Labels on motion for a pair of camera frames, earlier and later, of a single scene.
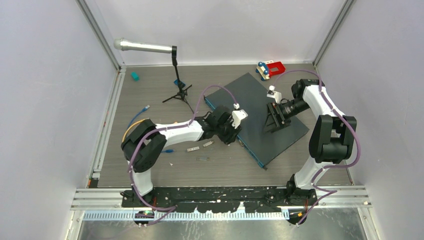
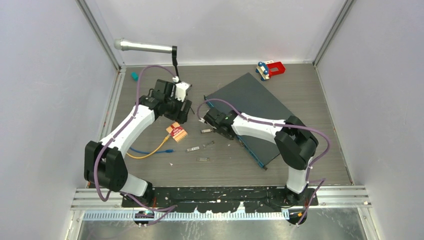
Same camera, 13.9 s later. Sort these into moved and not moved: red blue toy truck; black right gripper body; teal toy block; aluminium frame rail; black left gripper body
Moved: black right gripper body; black left gripper body
Not moved: aluminium frame rail; red blue toy truck; teal toy block
